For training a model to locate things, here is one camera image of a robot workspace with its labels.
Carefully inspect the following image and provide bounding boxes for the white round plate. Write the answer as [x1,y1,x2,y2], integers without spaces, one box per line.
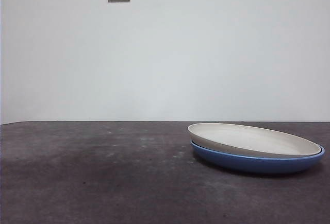
[187,123,323,158]

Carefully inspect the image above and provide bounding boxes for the blue round plate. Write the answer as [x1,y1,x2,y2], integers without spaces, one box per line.
[190,140,325,175]

